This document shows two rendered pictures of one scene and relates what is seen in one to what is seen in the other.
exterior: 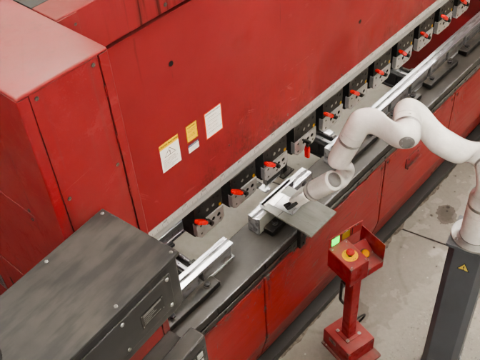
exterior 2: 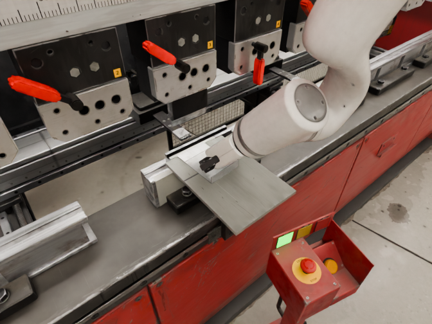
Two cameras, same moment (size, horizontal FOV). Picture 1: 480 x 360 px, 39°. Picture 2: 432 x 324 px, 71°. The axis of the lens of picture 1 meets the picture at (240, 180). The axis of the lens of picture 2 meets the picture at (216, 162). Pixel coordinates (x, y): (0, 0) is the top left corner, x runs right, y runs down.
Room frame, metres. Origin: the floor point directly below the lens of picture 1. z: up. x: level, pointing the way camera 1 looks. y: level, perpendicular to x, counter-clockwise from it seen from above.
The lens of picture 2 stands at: (1.49, -0.28, 1.50)
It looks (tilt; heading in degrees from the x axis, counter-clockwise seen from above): 42 degrees down; 7
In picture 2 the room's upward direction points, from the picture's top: straight up
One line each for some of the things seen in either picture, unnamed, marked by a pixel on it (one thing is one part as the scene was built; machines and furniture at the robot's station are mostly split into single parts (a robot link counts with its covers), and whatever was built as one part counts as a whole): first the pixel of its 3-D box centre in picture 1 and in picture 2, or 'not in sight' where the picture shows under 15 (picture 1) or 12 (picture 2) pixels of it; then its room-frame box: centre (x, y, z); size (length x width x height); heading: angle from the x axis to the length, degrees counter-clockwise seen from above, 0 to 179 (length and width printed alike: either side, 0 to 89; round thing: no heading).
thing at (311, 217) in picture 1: (299, 211); (227, 177); (2.00, -0.25, 1.00); 0.26 x 0.18 x 0.01; 46
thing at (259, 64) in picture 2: (306, 148); (257, 63); (2.17, -0.29, 1.20); 0.04 x 0.02 x 0.10; 46
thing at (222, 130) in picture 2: (276, 193); (199, 144); (2.12, -0.16, 0.99); 0.20 x 0.03 x 0.03; 136
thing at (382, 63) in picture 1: (374, 66); not in sight; (2.66, -0.68, 1.26); 0.15 x 0.09 x 0.17; 136
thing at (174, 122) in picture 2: (272, 173); (188, 102); (2.10, -0.14, 1.13); 0.10 x 0.02 x 0.10; 136
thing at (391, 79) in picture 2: (402, 108); (391, 79); (2.78, -0.88, 0.89); 0.30 x 0.05 x 0.03; 136
